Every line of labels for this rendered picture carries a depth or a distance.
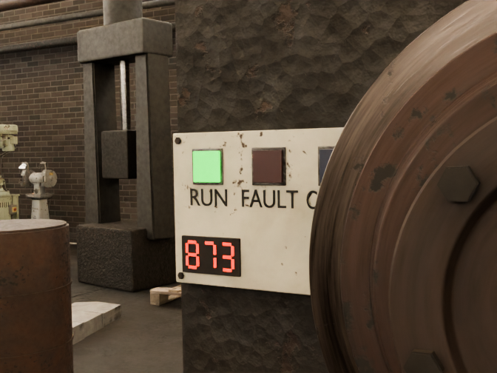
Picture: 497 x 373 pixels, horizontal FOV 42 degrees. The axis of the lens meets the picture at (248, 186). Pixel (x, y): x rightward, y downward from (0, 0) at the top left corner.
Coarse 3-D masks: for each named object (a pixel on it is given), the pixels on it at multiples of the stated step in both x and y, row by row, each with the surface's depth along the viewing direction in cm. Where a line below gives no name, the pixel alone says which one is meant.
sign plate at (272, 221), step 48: (192, 144) 77; (240, 144) 73; (288, 144) 71; (192, 192) 77; (240, 192) 74; (288, 192) 71; (192, 240) 77; (240, 240) 74; (288, 240) 71; (240, 288) 75; (288, 288) 71
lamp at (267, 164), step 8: (256, 152) 72; (264, 152) 71; (272, 152) 71; (280, 152) 70; (256, 160) 72; (264, 160) 72; (272, 160) 71; (280, 160) 71; (256, 168) 72; (264, 168) 72; (272, 168) 71; (280, 168) 71; (256, 176) 72; (264, 176) 72; (272, 176) 71; (280, 176) 71
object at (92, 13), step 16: (0, 0) 836; (16, 0) 822; (32, 0) 810; (48, 0) 801; (64, 0) 798; (160, 0) 745; (64, 16) 817; (80, 16) 805; (0, 48) 902; (16, 48) 887; (32, 48) 874; (48, 48) 865
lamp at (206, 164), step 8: (200, 152) 76; (208, 152) 75; (216, 152) 74; (200, 160) 76; (208, 160) 75; (216, 160) 75; (200, 168) 76; (208, 168) 75; (216, 168) 75; (200, 176) 76; (208, 176) 75; (216, 176) 75
